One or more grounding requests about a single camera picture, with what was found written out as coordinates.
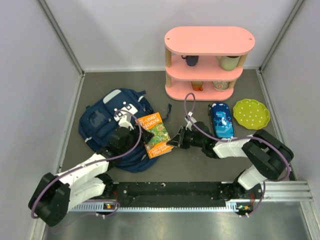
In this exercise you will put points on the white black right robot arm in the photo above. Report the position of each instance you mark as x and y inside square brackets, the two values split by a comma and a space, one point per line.
[269, 156]

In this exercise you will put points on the dark blue mug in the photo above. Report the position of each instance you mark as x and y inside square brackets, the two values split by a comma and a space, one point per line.
[191, 60]

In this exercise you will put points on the patterned flower-shaped bowl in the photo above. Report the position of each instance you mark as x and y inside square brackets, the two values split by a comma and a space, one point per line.
[221, 85]

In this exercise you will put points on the navy blue backpack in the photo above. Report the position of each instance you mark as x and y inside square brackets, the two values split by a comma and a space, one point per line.
[118, 108]

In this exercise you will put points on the aluminium frame rail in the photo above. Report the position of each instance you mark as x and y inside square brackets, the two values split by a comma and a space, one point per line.
[287, 191]

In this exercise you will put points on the pale green mug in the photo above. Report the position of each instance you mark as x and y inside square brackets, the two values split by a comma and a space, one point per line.
[228, 63]

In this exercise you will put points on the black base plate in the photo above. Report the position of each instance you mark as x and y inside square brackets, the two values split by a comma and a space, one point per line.
[178, 194]

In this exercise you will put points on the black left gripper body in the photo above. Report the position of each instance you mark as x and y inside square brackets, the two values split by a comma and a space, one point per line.
[133, 139]

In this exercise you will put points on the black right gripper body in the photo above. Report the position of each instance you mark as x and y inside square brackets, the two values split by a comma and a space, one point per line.
[188, 139]

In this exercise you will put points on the green polka dot plate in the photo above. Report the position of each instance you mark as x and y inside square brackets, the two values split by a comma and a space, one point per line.
[251, 114]

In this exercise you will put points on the blue dinosaur pencil case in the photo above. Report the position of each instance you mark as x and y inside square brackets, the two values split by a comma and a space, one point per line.
[221, 119]

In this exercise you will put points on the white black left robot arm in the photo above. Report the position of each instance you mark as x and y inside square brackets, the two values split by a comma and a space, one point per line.
[75, 180]

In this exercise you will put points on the orange cup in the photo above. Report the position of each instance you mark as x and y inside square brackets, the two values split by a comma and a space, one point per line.
[197, 85]

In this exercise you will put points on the orange Treehouse book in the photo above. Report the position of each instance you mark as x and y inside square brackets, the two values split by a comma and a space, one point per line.
[157, 146]

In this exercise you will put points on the pink three-tier shelf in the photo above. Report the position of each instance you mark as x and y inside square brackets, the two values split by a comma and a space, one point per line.
[207, 42]

